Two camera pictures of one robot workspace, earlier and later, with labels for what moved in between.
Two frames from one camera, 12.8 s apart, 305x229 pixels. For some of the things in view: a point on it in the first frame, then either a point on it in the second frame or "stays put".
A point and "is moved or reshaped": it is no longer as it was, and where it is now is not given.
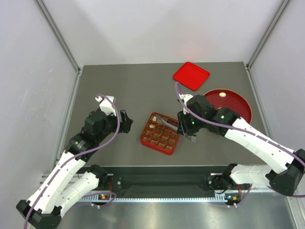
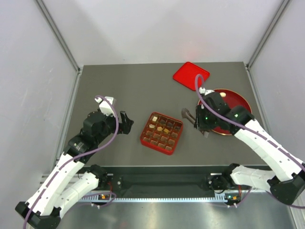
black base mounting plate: x=164 y=179 stays put
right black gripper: x=183 y=128 → x=199 y=124
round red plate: x=233 y=100 stays put
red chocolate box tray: x=158 y=136 stays put
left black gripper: x=126 y=124 stays put
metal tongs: x=160 y=121 is moved or reshaped
